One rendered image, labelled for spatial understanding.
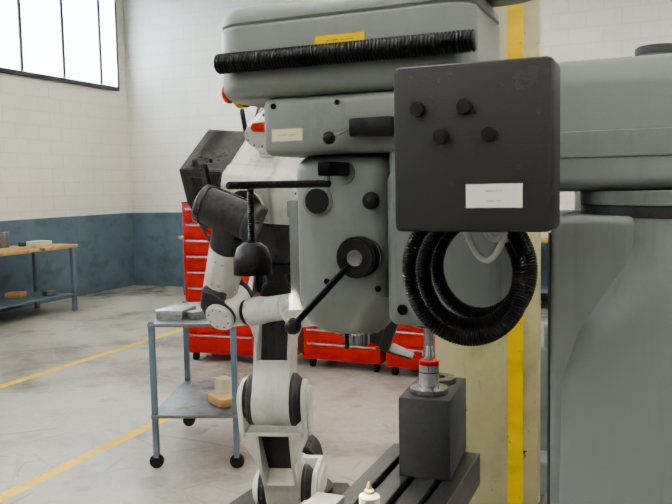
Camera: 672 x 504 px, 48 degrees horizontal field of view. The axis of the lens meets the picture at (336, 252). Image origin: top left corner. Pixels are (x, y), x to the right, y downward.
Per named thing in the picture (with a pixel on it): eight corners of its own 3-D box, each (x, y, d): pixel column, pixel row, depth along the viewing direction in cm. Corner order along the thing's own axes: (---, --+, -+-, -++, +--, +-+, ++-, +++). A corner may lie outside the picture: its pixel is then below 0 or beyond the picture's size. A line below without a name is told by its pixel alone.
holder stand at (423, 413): (398, 476, 177) (397, 391, 175) (419, 445, 198) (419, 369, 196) (450, 481, 173) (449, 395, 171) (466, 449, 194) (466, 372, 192)
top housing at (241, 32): (210, 101, 136) (207, 9, 134) (277, 112, 160) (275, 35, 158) (472, 82, 117) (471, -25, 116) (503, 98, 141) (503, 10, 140)
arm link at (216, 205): (193, 244, 185) (199, 198, 176) (210, 225, 192) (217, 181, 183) (236, 262, 183) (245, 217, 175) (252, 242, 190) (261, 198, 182)
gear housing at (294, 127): (261, 156, 133) (259, 98, 133) (318, 159, 156) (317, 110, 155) (448, 149, 120) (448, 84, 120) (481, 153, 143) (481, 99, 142)
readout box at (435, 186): (391, 232, 98) (388, 66, 96) (412, 228, 107) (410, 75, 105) (551, 233, 90) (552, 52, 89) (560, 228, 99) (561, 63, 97)
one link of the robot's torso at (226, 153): (192, 279, 207) (162, 168, 184) (235, 206, 232) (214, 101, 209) (296, 291, 200) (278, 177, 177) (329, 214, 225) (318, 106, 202)
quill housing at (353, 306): (288, 335, 137) (283, 156, 134) (333, 316, 156) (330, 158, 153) (389, 342, 129) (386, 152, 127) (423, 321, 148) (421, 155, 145)
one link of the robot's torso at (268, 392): (247, 428, 215) (258, 272, 232) (309, 429, 213) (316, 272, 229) (235, 420, 201) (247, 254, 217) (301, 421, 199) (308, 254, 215)
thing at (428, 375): (426, 383, 182) (426, 360, 182) (443, 386, 179) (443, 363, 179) (415, 387, 179) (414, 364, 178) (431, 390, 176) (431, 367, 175)
